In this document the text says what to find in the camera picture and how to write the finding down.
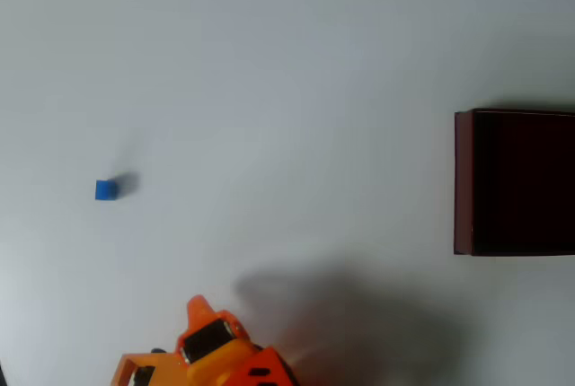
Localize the small blue cube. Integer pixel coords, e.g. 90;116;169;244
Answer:
94;179;119;202

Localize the dark red box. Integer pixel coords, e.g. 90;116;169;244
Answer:
453;108;575;258

